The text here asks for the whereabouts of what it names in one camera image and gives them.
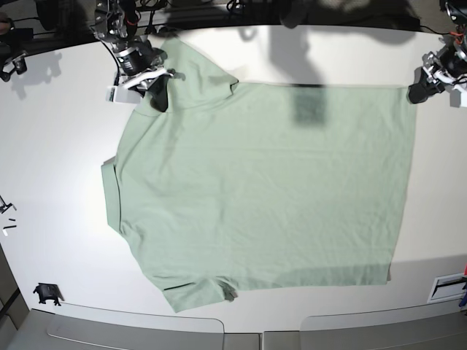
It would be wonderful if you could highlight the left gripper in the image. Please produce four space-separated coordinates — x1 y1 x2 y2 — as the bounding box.
408 52 466 104

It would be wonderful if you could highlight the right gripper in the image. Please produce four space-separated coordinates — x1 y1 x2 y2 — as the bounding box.
120 68 175 112

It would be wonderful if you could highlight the light green T-shirt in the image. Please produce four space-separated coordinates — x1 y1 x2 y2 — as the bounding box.
101 38 416 312

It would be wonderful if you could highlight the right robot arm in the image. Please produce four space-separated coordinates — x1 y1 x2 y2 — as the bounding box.
92 1 174 112

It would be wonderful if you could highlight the black table clamp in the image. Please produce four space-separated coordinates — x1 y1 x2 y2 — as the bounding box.
33 283 65 306

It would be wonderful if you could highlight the grey chair back right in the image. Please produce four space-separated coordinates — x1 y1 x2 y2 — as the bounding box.
300 300 466 349

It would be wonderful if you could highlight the grey chair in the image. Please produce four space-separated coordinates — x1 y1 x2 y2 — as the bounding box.
47 315 224 350
300 300 466 349

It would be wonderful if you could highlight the grey chair back left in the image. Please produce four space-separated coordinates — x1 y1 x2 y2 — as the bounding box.
47 315 224 350

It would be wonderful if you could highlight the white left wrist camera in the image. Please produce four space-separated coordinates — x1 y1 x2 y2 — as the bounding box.
449 89 467 108

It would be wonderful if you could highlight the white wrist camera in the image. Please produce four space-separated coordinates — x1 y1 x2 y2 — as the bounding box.
106 85 143 104
449 89 467 108

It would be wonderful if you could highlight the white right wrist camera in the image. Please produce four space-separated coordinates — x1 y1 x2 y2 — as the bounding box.
106 85 143 104

